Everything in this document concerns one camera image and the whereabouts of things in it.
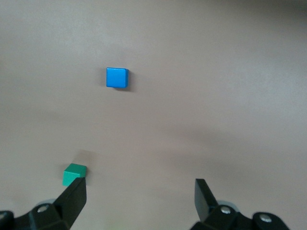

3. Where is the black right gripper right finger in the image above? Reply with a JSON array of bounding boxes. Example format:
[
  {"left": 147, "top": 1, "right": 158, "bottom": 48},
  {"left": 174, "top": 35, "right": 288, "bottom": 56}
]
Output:
[{"left": 189, "top": 178, "right": 290, "bottom": 230}]

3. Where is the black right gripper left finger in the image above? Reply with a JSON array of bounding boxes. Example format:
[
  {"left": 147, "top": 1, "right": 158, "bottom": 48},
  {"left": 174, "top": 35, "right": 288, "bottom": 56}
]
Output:
[{"left": 0, "top": 177, "right": 87, "bottom": 230}]

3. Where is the blue cube block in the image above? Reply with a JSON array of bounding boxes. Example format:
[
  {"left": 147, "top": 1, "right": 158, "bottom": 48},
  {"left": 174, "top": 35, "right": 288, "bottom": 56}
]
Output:
[{"left": 106, "top": 67, "right": 130, "bottom": 91}]

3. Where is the green cube block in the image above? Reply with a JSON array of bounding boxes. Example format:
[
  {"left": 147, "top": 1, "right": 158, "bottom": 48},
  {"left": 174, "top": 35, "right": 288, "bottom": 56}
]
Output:
[{"left": 62, "top": 163, "right": 87, "bottom": 187}]

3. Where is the brown table cover sheet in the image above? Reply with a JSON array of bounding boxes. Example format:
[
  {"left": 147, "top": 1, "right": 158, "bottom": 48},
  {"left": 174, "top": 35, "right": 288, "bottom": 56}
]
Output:
[{"left": 0, "top": 0, "right": 307, "bottom": 230}]

